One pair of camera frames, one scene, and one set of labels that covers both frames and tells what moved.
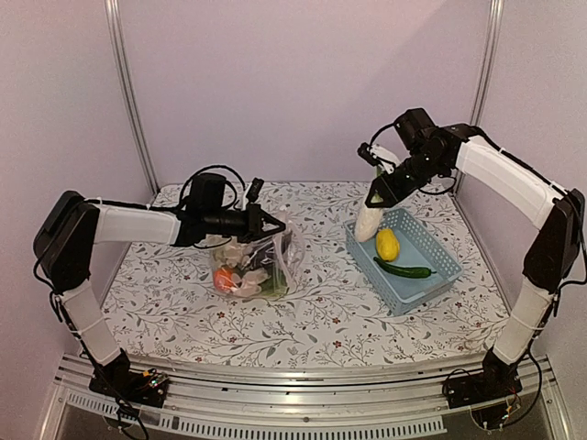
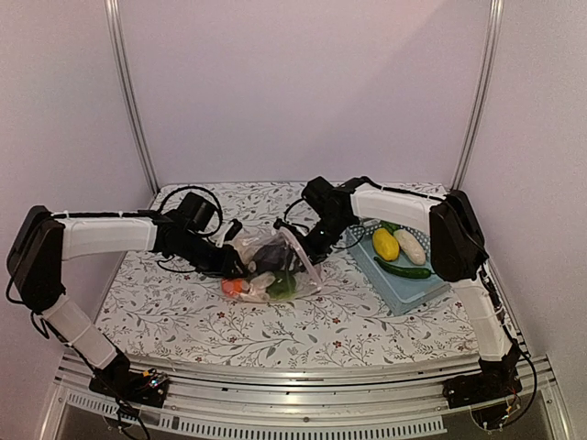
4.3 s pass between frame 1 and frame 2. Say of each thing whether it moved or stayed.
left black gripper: moved
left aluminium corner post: stayed
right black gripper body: moved
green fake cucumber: stayed
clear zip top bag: moved
